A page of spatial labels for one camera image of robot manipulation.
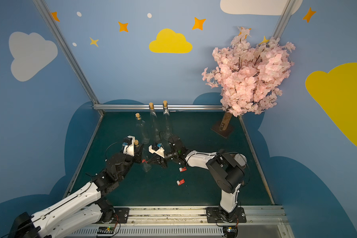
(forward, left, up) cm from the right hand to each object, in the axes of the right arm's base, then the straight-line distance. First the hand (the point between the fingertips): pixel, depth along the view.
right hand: (150, 160), depth 80 cm
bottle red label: (+2, -18, -14) cm, 22 cm away
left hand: (+5, +5, +9) cm, 12 cm away
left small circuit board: (-32, +19, -16) cm, 40 cm away
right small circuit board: (-28, -44, -17) cm, 55 cm away
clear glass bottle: (+28, -6, -13) cm, 31 cm away
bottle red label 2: (-7, -17, -13) cm, 22 cm away
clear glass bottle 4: (0, +4, -7) cm, 8 cm away
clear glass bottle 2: (+25, +2, -2) cm, 25 cm away
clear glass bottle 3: (+20, +9, +6) cm, 23 cm away
